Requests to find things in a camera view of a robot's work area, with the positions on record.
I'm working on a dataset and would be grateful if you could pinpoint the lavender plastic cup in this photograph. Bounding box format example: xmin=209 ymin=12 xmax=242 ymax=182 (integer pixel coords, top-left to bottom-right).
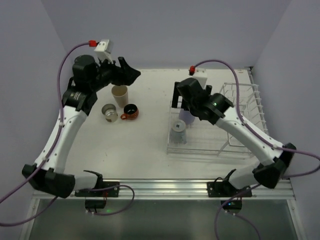
xmin=178 ymin=109 xmax=195 ymax=125

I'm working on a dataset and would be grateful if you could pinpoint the beige plastic cup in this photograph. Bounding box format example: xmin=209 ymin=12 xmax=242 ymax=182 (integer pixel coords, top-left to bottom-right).
xmin=111 ymin=85 xmax=129 ymax=108

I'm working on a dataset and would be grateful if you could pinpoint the orange ceramic mug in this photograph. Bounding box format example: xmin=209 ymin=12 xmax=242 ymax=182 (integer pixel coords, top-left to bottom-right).
xmin=120 ymin=103 xmax=139 ymax=120

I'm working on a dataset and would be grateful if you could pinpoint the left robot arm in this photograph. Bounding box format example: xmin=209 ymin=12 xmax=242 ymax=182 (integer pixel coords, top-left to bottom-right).
xmin=22 ymin=55 xmax=141 ymax=199

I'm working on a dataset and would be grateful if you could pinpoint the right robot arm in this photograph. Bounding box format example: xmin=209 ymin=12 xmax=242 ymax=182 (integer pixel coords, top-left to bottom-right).
xmin=174 ymin=77 xmax=296 ymax=197

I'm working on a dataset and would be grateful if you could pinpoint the grey mug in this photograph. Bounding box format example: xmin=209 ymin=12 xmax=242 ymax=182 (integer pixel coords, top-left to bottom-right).
xmin=169 ymin=119 xmax=187 ymax=144

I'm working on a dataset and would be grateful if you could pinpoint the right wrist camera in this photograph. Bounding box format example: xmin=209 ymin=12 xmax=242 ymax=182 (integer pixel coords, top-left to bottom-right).
xmin=193 ymin=70 xmax=208 ymax=89

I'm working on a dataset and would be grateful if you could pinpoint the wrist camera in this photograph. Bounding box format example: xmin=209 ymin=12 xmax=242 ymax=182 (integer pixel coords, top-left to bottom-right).
xmin=94 ymin=39 xmax=114 ymax=63
xmin=193 ymin=70 xmax=208 ymax=89

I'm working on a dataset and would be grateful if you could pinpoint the white wire dish rack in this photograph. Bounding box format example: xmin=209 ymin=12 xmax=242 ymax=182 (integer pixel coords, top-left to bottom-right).
xmin=167 ymin=83 xmax=269 ymax=159

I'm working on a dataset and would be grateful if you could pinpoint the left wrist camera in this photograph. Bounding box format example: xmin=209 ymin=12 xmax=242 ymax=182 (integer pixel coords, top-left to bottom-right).
xmin=94 ymin=39 xmax=114 ymax=63

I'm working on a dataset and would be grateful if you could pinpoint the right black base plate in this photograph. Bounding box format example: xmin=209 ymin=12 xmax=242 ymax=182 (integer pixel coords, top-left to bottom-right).
xmin=206 ymin=177 xmax=253 ymax=198

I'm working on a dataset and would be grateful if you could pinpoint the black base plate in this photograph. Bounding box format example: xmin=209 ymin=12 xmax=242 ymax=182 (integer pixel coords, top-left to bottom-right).
xmin=206 ymin=177 xmax=253 ymax=198
xmin=74 ymin=181 xmax=120 ymax=198

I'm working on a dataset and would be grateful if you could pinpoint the aluminium mounting rail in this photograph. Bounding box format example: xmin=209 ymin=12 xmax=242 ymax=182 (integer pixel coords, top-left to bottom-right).
xmin=32 ymin=177 xmax=293 ymax=201

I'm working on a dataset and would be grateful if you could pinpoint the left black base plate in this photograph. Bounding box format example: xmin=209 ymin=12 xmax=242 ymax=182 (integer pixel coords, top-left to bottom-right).
xmin=74 ymin=181 xmax=120 ymax=198

